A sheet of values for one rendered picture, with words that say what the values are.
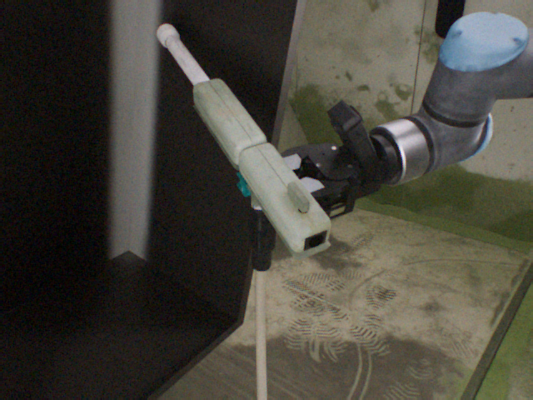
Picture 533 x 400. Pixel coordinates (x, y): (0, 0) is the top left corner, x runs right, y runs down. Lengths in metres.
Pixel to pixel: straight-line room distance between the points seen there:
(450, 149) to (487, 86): 0.10
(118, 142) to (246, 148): 0.51
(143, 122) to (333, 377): 0.94
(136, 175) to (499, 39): 0.76
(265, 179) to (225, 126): 0.11
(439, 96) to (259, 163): 0.27
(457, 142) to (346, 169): 0.18
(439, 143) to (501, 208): 1.75
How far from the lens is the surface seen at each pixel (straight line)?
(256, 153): 0.60
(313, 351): 1.67
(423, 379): 1.64
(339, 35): 2.59
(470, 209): 2.51
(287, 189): 0.56
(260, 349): 0.86
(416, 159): 0.72
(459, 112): 0.72
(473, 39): 0.69
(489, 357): 1.79
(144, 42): 1.02
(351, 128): 0.61
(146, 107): 1.05
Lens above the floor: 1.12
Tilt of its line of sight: 23 degrees down
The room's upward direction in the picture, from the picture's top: straight up
